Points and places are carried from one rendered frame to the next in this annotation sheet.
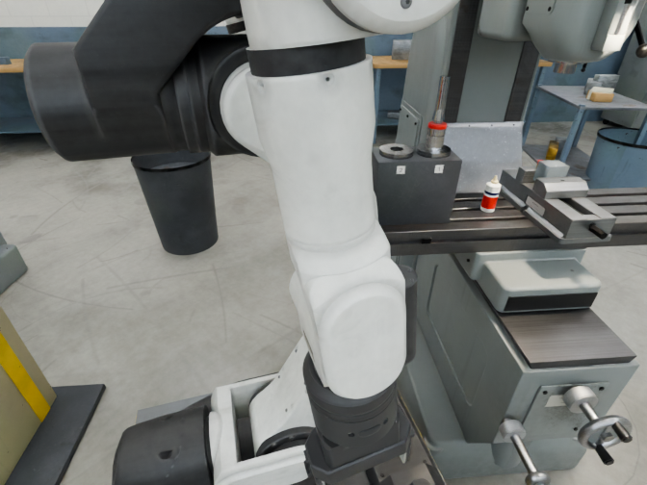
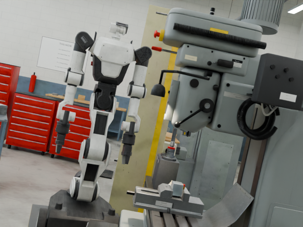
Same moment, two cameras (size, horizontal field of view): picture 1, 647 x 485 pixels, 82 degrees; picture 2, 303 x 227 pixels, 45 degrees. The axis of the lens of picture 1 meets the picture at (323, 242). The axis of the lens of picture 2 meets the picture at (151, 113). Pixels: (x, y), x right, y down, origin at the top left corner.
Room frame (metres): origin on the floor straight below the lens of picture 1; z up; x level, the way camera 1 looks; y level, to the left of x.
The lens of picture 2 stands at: (0.84, -2.52, 1.46)
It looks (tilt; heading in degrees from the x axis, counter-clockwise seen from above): 3 degrees down; 91
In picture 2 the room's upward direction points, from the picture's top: 12 degrees clockwise
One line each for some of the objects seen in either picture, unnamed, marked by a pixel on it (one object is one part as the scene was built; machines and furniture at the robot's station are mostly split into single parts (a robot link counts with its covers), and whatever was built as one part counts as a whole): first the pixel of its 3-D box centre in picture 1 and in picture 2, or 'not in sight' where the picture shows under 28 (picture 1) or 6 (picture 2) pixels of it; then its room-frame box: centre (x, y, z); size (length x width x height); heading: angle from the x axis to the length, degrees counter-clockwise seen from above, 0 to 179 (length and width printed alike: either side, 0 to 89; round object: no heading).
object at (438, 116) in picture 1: (441, 100); (173, 138); (0.97, -0.29, 1.22); 0.03 x 0.03 x 0.11
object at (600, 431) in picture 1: (593, 418); not in sight; (0.52, -0.64, 0.60); 0.16 x 0.12 x 0.12; 4
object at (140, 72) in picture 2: not in sight; (138, 81); (0.67, 0.12, 1.52); 0.13 x 0.12 x 0.22; 13
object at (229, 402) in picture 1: (264, 430); (84, 188); (0.44, 0.12, 0.68); 0.21 x 0.20 x 0.13; 106
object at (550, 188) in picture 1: (560, 187); (165, 190); (0.96, -0.67, 0.99); 0.12 x 0.06 x 0.04; 96
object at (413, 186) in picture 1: (410, 183); (165, 171); (0.97, -0.24, 1.00); 0.22 x 0.12 x 0.20; 94
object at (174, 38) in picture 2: not in sight; (210, 35); (1.03, -0.60, 1.81); 0.47 x 0.26 x 0.16; 4
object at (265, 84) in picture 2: not in sight; (281, 82); (1.34, -0.91, 1.62); 0.20 x 0.09 x 0.21; 4
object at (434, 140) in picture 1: (435, 138); (170, 152); (0.97, -0.29, 1.13); 0.05 x 0.05 x 0.06
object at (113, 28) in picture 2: not in sight; (116, 30); (0.45, 0.05, 1.84); 0.10 x 0.07 x 0.09; 16
